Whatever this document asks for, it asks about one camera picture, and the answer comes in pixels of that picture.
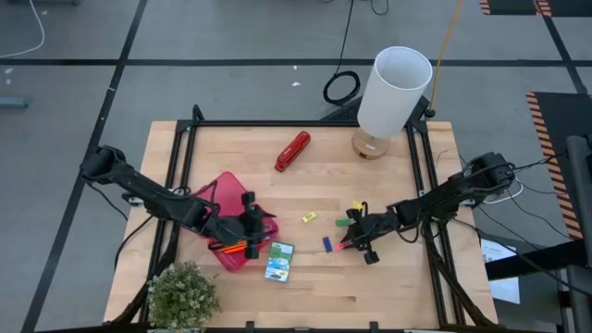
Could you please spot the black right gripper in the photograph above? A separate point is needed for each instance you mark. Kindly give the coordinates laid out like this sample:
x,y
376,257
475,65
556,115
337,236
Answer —
x,y
377,224

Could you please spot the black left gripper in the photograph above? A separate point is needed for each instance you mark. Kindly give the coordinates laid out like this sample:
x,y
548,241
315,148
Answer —
x,y
231,229

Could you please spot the pink eraser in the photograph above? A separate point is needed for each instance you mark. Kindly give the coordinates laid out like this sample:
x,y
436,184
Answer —
x,y
339,247

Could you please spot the green eraser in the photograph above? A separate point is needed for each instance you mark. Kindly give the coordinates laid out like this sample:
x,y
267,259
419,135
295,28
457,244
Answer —
x,y
342,222

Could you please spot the blue eraser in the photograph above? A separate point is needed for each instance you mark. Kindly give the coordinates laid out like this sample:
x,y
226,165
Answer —
x,y
327,244

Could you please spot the orange highlighter pen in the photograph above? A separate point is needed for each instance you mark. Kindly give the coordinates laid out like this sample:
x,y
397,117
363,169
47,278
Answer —
x,y
233,250

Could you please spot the crayon box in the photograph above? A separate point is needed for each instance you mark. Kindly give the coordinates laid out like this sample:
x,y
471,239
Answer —
x,y
279,262

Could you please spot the yellow eraser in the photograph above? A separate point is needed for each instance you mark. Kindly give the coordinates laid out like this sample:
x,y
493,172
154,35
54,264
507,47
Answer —
x,y
309,217

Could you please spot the pink plastic pencil case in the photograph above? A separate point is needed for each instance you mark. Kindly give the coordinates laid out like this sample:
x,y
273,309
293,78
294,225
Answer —
x,y
226,189

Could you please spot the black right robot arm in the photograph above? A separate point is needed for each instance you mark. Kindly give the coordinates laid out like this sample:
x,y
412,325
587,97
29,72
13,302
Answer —
x,y
453,192

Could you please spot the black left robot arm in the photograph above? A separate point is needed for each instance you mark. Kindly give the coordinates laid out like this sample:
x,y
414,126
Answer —
x,y
148,194

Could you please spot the red stapler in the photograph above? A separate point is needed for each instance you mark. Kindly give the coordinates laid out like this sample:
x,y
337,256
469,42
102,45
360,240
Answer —
x,y
292,151

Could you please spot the potted plant white flowers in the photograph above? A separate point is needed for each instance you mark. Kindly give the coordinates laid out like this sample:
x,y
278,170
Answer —
x,y
182,296

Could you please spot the white shade wooden lamp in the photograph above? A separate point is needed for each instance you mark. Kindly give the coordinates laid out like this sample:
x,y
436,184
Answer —
x,y
393,92

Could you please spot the white paper sheet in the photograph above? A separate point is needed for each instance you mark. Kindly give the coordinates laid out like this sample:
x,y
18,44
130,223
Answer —
x,y
501,284

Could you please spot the black floor beam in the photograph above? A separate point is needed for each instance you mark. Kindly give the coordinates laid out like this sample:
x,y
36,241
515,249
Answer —
x,y
527,260

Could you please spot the hazard striped floor mat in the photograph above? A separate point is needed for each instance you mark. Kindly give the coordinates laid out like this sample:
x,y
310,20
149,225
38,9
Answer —
x,y
569,115
569,5

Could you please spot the gray floor bar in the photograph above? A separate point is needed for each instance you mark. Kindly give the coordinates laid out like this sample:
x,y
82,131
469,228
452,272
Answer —
x,y
14,102

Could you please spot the black aluminium table frame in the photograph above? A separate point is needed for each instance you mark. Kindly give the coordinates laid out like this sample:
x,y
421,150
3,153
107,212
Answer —
x,y
277,123

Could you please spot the gray metal post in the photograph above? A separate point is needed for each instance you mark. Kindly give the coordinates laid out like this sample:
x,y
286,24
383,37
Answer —
x,y
578,208

